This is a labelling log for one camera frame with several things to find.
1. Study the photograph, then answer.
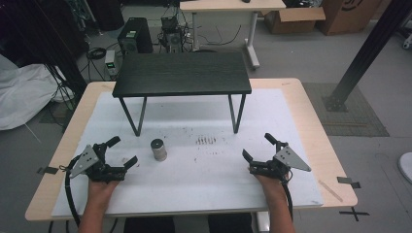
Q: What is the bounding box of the black metal post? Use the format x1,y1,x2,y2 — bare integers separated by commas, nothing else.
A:
322,0,412,114

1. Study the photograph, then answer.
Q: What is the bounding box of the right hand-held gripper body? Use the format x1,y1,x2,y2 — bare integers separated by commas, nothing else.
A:
249,141,312,181

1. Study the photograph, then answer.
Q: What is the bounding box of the white board mat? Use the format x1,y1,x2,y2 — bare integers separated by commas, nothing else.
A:
51,88,325,218

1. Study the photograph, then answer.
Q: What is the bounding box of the open cardboard box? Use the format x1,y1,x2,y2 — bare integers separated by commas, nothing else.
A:
262,6,326,36

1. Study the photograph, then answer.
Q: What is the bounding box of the silver metal cylinder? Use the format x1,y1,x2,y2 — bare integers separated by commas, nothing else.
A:
150,138,168,162

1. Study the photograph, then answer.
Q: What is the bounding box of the pale tape strip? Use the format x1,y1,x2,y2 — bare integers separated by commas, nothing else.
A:
318,180,344,203

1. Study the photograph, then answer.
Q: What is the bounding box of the coiled black cable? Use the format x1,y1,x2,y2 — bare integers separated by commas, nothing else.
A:
86,47,108,61

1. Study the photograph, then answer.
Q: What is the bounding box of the black computer tower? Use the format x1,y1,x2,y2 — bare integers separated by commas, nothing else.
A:
117,17,155,56

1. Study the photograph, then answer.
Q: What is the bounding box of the grey floor mat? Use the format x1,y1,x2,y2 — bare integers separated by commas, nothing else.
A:
302,82,391,138

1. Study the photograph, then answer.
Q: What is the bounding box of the open electronics unit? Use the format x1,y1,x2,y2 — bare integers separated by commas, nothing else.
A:
159,15,185,54

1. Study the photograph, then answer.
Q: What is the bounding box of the light wooden table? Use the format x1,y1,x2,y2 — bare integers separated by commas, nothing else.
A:
24,77,359,223

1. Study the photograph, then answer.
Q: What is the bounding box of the small grey power supply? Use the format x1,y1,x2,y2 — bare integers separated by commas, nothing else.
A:
104,50,119,78

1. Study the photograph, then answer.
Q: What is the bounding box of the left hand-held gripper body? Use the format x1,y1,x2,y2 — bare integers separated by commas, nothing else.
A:
68,143,127,183

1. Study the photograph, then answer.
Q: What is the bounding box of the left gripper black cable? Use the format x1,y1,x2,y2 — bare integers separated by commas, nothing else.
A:
58,154,82,228

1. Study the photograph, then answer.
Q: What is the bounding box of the black tape cross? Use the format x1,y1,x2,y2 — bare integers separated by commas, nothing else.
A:
338,206,370,223

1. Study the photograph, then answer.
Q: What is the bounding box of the person's right hand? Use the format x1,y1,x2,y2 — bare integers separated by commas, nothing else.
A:
248,166,290,209

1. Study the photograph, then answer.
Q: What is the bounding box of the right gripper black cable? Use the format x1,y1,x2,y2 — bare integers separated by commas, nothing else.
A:
281,171,294,222

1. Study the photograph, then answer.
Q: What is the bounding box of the small black table riser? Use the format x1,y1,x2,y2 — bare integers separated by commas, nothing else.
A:
112,51,253,138

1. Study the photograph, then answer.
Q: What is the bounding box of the white-legged wooden desk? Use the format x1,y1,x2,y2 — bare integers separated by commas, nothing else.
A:
179,0,288,71

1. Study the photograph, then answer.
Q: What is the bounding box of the person's left hand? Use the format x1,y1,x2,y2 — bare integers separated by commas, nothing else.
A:
86,180,121,211

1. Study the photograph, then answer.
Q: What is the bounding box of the black tape strip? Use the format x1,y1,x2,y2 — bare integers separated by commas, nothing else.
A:
336,176,361,189
36,165,60,176

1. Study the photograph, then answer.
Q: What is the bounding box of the white round object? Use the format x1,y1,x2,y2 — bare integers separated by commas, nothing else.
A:
396,151,412,186

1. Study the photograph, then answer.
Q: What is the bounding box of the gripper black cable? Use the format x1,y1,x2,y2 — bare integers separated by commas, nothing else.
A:
58,154,82,228
281,171,294,222

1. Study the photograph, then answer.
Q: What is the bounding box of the white cloth heap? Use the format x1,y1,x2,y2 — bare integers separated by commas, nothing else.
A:
0,53,76,132

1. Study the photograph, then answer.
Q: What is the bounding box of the large printed cardboard box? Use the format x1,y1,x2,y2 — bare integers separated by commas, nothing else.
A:
315,0,384,37

